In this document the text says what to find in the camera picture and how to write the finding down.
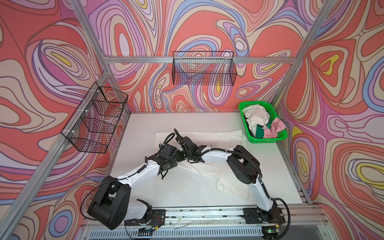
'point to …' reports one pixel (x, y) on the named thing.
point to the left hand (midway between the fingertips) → (175, 161)
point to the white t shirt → (226, 180)
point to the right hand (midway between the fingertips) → (177, 157)
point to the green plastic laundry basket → (241, 105)
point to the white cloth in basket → (256, 115)
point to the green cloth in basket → (260, 130)
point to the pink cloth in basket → (277, 125)
